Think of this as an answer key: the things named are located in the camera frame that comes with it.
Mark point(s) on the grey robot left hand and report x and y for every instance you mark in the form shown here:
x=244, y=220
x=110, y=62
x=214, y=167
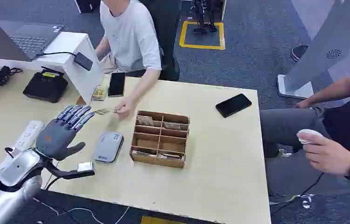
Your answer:
x=56, y=136

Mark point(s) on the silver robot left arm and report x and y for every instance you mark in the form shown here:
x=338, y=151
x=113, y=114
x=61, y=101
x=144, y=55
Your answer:
x=11, y=179

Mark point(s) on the white power strip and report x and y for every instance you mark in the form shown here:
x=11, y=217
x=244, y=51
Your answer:
x=28, y=134

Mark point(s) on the black box device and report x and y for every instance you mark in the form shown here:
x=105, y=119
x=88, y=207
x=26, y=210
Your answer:
x=45, y=87

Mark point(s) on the grey card reader device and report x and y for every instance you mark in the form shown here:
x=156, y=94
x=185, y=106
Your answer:
x=108, y=146

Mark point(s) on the white laptop riser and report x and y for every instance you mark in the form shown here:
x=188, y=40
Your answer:
x=76, y=68

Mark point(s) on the black smartphone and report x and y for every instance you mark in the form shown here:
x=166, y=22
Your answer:
x=233, y=105
x=117, y=84

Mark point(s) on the card in wooden box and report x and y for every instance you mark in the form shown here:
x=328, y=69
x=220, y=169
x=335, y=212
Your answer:
x=145, y=120
x=169, y=156
x=172, y=126

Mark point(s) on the grey laptop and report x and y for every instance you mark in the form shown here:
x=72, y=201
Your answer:
x=23, y=37

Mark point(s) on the wooden card box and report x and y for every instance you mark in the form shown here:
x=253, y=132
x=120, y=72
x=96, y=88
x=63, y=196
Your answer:
x=160, y=139

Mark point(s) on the person seated across desk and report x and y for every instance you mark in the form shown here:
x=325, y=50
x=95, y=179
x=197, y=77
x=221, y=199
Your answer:
x=131, y=40

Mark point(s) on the black office chair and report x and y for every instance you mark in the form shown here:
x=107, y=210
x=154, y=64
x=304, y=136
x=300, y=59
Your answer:
x=165, y=34

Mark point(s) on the black robot legs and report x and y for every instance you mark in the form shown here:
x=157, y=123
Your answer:
x=204, y=15

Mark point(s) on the dark shoe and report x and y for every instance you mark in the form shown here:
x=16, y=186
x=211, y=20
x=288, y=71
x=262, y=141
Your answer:
x=298, y=52

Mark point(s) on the person beside desk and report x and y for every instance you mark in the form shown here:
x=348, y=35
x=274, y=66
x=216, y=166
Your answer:
x=342, y=123

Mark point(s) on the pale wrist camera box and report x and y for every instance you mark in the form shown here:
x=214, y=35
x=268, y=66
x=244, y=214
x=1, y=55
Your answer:
x=86, y=167

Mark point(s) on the white pedestal stand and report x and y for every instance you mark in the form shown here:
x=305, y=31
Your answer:
x=320, y=52

